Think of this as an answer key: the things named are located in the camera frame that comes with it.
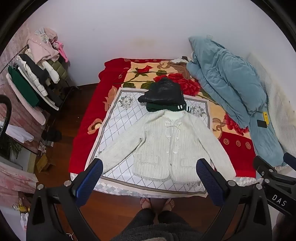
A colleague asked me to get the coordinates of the blue quilt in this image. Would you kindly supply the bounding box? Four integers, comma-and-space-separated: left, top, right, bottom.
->
186, 36, 287, 167

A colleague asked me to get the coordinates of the person's foot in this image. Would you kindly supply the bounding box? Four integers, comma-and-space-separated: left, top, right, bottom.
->
140, 198, 152, 210
159, 198, 174, 211

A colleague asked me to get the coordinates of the white diamond pattern sheet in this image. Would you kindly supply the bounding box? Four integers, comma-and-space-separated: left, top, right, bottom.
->
69, 88, 212, 198

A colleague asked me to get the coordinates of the person's left foot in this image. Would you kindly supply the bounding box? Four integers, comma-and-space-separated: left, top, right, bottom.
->
140, 198, 152, 210

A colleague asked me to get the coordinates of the yellow black tag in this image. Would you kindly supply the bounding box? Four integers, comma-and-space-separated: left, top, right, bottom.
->
257, 112, 269, 128

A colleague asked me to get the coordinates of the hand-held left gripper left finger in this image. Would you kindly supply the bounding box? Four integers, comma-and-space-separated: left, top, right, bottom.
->
26, 158, 104, 241

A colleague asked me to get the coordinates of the black curved tube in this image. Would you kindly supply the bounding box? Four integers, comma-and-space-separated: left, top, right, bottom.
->
0, 95, 12, 139

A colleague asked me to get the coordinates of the person's right forearm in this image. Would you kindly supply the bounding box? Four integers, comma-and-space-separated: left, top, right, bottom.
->
272, 211, 296, 241

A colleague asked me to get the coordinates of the cardboard box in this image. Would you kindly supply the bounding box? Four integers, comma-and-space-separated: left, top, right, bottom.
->
36, 153, 56, 173

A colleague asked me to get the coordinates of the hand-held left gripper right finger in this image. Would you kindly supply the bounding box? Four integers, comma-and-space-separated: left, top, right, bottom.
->
196, 158, 273, 241

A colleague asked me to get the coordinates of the green garment with striped cuffs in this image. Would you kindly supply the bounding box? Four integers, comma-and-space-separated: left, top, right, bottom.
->
146, 102, 192, 114

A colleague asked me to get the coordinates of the pile of assorted clothes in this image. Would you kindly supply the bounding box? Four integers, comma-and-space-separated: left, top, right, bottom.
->
7, 28, 70, 108

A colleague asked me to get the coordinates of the black folded jacket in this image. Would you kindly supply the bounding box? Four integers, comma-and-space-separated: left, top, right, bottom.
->
137, 77, 185, 109

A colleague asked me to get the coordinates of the quilted bed mattress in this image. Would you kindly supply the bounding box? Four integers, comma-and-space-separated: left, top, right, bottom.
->
69, 173, 263, 193

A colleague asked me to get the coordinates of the metal clothes rack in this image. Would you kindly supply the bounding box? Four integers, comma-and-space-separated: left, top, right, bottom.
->
5, 39, 79, 158

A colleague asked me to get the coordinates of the white cloth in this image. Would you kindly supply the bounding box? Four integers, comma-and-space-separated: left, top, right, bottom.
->
5, 125, 35, 143

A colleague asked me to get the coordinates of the person's right foot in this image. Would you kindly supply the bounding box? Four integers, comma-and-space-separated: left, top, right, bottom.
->
159, 198, 174, 211

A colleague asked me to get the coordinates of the white knitted cardigan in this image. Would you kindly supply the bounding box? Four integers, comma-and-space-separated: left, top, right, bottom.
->
96, 109, 236, 184

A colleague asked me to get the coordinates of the green plant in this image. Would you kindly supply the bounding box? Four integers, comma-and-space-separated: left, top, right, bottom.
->
0, 134, 22, 160

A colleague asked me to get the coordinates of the red floral blanket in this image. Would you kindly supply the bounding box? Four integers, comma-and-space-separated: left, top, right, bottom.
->
69, 58, 258, 180

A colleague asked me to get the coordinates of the pink patterned curtain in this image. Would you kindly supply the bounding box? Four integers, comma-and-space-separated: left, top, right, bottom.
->
0, 23, 50, 151
0, 162, 39, 207

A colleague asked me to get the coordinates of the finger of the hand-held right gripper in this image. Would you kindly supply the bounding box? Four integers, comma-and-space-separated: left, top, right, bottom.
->
253, 156, 278, 178
282, 152, 296, 181

